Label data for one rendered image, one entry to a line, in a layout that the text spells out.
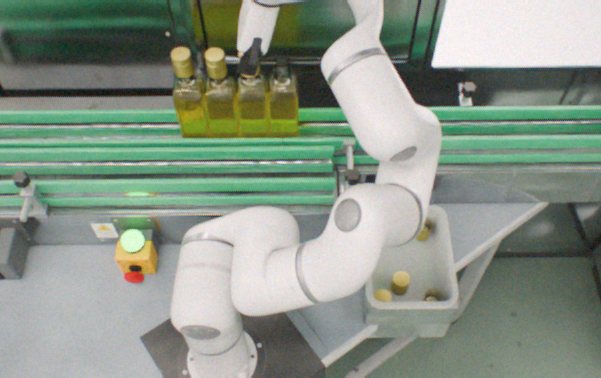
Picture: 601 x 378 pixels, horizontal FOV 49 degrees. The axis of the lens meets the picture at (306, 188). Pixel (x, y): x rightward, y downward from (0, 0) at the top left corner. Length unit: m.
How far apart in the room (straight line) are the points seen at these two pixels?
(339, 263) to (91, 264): 0.76
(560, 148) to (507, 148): 0.11
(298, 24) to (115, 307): 0.67
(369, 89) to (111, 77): 0.79
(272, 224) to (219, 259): 0.10
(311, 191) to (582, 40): 0.61
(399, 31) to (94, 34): 0.61
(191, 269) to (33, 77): 0.72
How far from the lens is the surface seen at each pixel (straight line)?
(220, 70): 1.17
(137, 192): 1.30
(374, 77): 0.83
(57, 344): 1.40
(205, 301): 0.95
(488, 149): 1.37
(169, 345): 1.27
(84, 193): 1.33
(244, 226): 0.94
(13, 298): 1.47
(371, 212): 0.78
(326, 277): 0.83
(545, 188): 1.49
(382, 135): 0.80
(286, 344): 1.25
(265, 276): 0.88
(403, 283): 1.31
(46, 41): 1.46
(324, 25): 1.29
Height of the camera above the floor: 1.99
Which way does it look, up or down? 57 degrees down
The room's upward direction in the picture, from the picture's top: straight up
